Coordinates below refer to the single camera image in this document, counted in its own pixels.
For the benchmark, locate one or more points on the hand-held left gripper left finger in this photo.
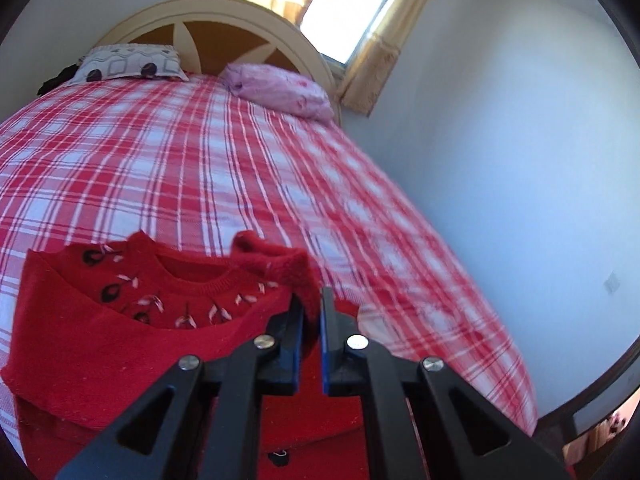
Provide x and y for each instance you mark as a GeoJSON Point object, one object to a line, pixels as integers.
{"type": "Point", "coordinates": [298, 360]}

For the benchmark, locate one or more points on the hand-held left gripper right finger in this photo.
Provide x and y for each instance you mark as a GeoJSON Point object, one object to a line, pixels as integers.
{"type": "Point", "coordinates": [325, 340]}

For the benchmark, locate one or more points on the red knitted sweater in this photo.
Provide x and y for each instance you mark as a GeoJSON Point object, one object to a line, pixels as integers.
{"type": "Point", "coordinates": [100, 340]}

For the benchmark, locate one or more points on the red plaid bed sheet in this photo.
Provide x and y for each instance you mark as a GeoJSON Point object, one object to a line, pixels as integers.
{"type": "Point", "coordinates": [200, 170]}

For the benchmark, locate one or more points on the pink pillow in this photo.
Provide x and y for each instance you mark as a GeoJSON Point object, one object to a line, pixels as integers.
{"type": "Point", "coordinates": [280, 87]}

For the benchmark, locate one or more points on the cream and brown headboard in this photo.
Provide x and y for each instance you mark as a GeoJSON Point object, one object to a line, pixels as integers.
{"type": "Point", "coordinates": [225, 35]}

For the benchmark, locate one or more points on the glass window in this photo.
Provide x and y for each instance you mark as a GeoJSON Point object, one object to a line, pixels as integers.
{"type": "Point", "coordinates": [345, 10]}

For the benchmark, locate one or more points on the white patterned pillow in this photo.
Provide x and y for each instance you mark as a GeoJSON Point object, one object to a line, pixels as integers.
{"type": "Point", "coordinates": [125, 62]}

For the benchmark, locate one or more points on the black cloth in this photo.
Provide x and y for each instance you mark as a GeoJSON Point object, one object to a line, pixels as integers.
{"type": "Point", "coordinates": [57, 80]}

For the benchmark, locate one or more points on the dark bed frame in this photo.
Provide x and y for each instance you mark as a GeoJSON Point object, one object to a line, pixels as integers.
{"type": "Point", "coordinates": [590, 396]}

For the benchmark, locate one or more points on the white wall socket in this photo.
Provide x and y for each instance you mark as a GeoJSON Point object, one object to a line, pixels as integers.
{"type": "Point", "coordinates": [612, 282]}

